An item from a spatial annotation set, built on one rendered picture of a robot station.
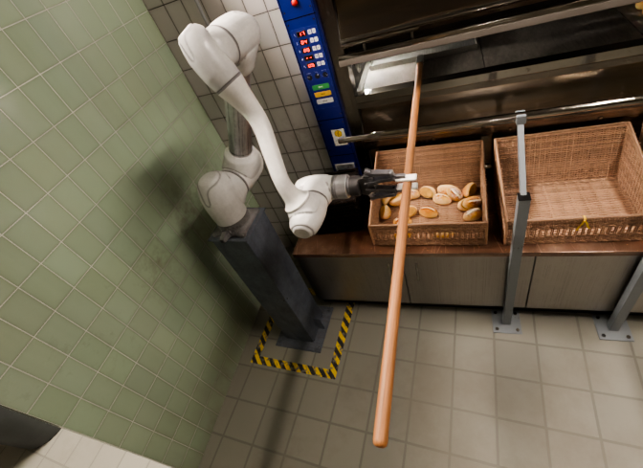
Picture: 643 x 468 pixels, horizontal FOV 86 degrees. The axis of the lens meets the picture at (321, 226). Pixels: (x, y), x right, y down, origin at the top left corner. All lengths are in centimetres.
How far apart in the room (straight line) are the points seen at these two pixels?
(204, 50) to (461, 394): 188
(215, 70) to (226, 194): 54
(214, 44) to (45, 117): 73
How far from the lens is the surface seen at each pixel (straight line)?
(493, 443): 202
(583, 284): 205
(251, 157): 157
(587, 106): 158
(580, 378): 218
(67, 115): 168
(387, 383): 82
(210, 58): 115
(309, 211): 113
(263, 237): 167
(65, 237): 160
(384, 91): 186
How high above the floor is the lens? 196
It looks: 42 degrees down
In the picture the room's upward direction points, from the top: 23 degrees counter-clockwise
